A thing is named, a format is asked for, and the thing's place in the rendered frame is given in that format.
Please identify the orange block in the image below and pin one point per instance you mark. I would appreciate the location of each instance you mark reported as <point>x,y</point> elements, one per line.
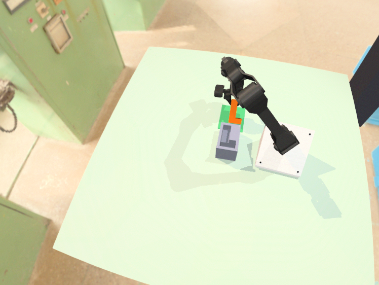
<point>232,117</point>

